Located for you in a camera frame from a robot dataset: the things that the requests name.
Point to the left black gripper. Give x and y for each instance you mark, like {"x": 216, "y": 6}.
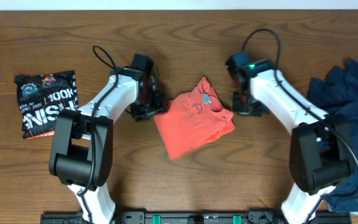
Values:
{"x": 161, "y": 106}

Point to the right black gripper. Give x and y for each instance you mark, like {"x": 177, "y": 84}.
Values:
{"x": 238, "y": 107}

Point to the orange soccer t-shirt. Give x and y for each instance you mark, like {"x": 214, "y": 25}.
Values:
{"x": 194, "y": 119}

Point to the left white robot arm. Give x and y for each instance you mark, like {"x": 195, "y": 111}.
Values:
{"x": 82, "y": 147}

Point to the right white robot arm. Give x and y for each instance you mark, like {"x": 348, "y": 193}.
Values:
{"x": 321, "y": 157}

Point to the folded black printed shirt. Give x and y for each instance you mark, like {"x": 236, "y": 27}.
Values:
{"x": 41, "y": 98}

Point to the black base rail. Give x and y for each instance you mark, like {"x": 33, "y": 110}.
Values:
{"x": 250, "y": 217}

